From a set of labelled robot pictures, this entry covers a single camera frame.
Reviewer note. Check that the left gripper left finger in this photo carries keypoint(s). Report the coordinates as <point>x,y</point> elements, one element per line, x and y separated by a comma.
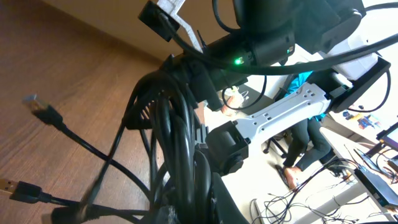
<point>165,215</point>

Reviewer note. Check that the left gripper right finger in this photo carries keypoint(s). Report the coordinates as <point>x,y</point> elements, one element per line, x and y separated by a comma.
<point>223,207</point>

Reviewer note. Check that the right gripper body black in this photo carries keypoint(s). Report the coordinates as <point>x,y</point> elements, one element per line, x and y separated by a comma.
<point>267,33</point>

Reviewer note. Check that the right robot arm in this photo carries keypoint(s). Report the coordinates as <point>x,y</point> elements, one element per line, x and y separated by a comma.
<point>327,89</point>

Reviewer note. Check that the seated person in background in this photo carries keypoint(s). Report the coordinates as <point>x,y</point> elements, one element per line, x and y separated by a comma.
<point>308,145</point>

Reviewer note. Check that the right camera cable black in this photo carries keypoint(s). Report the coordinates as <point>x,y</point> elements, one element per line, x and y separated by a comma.
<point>281,70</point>

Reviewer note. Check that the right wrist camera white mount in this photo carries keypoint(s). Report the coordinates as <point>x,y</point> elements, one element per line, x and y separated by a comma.
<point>170,8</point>

